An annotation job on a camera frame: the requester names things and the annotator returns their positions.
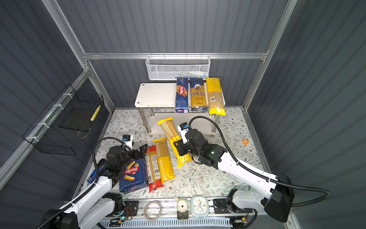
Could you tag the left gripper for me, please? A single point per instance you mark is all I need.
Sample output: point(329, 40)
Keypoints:
point(136, 155)

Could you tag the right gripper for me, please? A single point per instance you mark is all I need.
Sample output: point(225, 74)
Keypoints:
point(180, 145)

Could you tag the yellow Pastatime spaghetti bag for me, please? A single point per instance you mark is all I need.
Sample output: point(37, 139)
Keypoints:
point(170, 130)
point(164, 160)

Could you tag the dark blue spaghetti bag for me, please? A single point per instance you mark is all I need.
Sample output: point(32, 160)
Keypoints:
point(198, 98)

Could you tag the blue Barilla spaghetti box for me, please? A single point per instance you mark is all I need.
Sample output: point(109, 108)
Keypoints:
point(181, 99)

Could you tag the yellow spaghetti bag with barcode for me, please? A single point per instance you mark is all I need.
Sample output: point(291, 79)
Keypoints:
point(215, 97)

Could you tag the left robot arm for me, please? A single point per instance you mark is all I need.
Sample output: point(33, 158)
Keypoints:
point(87, 209)

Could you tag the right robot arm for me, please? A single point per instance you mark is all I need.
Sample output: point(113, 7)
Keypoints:
point(276, 192)

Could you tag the white two-tier shelf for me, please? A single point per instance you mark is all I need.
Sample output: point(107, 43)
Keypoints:
point(161, 95)

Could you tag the blue Barilla rigatoni box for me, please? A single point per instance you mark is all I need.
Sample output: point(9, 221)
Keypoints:
point(134, 177)

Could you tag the red-ended spaghetti bag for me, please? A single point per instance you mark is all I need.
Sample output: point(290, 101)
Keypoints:
point(152, 168)

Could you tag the yellow marker pen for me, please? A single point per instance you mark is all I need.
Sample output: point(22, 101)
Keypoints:
point(94, 115)

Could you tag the mint alarm clock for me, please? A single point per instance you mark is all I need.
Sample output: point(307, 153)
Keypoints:
point(199, 207)

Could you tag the blue stapler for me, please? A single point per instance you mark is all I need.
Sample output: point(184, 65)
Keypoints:
point(92, 177)

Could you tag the pens in white basket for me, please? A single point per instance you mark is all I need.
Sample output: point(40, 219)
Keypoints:
point(194, 74)

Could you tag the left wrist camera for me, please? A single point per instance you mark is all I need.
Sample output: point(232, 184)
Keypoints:
point(128, 140)

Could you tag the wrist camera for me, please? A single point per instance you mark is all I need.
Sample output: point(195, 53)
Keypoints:
point(128, 140)
point(183, 129)

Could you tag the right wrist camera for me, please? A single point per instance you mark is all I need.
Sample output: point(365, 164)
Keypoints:
point(183, 129)

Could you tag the black wire basket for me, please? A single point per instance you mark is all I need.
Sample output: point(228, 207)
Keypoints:
point(64, 128)

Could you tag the white wire mesh basket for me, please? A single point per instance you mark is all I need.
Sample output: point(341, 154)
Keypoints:
point(168, 68)

